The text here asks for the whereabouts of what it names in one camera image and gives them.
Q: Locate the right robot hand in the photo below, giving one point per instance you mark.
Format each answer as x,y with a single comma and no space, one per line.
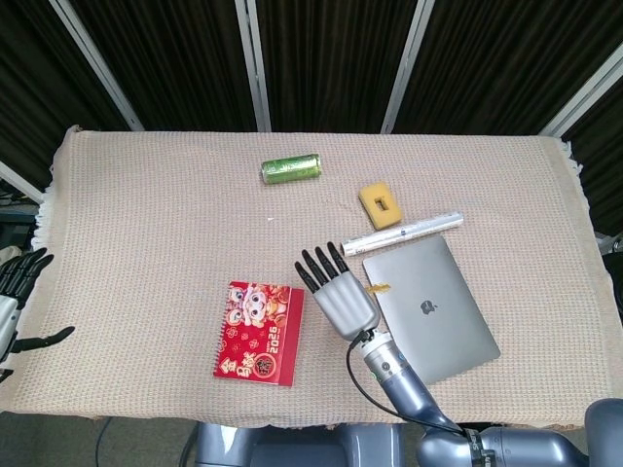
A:
345,306

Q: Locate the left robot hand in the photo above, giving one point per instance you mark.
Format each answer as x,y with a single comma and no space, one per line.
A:
10,316

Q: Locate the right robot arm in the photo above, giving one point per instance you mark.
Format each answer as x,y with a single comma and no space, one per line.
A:
414,394

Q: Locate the grey laptop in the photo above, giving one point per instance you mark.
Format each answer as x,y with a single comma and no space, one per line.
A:
452,335

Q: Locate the red 2026 desk calendar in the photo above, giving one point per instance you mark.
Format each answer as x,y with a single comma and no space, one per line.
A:
258,340

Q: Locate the silver foil roll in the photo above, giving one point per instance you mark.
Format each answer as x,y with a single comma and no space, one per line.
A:
404,232

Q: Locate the yellow sponge with hole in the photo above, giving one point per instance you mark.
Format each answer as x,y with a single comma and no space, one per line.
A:
389,219

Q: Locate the grey robot torso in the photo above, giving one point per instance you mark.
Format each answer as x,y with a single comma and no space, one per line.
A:
302,445

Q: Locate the green drink can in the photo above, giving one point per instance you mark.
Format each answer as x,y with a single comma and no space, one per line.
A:
291,168

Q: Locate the beige woven tablecloth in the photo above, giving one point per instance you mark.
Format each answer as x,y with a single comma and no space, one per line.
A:
170,243

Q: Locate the white partition post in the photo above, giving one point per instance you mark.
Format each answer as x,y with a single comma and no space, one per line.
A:
19,182
97,65
406,65
253,65
584,95

